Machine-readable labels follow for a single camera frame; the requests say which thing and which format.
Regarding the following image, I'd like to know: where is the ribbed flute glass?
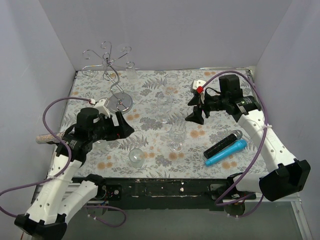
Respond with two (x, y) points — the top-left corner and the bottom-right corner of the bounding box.
(125, 61), (138, 81)

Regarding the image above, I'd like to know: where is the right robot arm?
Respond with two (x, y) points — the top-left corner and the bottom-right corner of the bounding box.
(185, 70), (311, 205)

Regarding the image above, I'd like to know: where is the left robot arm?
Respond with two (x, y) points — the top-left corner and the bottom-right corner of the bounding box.
(14, 107), (135, 240)

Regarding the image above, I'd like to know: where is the near wine glass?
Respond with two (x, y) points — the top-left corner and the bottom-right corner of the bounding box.
(169, 121), (187, 153)

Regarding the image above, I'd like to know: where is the chrome wine glass rack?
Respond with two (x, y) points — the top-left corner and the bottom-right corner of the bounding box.
(81, 41), (133, 114)

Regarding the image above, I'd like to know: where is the middle wine glass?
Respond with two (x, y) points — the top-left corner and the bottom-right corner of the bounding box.
(156, 92), (173, 124)

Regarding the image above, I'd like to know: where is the far wine glass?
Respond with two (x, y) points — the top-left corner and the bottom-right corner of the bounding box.
(164, 73), (179, 95)

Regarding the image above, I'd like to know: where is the left patterned tumbler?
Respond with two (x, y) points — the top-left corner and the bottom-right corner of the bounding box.
(93, 140), (109, 151)

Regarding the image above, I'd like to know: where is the patterned tumbler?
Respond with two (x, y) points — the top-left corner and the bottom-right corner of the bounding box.
(128, 148), (145, 169)
(93, 140), (109, 151)

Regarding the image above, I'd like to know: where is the front patterned tumbler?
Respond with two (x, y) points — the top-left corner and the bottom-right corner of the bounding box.
(128, 148), (145, 169)

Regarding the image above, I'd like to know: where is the black microphone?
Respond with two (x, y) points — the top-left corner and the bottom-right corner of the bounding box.
(203, 130), (243, 160)

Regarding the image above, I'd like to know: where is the floral tablecloth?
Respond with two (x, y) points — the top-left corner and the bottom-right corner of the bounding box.
(75, 69), (257, 179)

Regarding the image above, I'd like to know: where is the blue toy microphone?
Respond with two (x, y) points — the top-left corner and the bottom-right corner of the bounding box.
(204, 139), (247, 167)

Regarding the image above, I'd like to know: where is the glitter microphone on stand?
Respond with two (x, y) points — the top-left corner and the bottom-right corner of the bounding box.
(35, 134), (60, 145)

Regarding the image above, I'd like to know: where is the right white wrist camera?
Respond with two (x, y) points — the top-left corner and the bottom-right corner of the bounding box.
(190, 79), (206, 94)

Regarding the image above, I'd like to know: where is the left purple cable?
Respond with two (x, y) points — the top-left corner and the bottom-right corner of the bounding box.
(0, 97), (127, 228)

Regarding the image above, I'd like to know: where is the purple cable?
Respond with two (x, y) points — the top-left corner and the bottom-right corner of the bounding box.
(0, 97), (127, 228)
(202, 70), (272, 218)

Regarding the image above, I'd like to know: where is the black table front rail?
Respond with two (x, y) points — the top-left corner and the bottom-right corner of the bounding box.
(89, 178), (231, 211)

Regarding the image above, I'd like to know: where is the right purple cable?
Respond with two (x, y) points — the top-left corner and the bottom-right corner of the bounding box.
(202, 70), (272, 218)

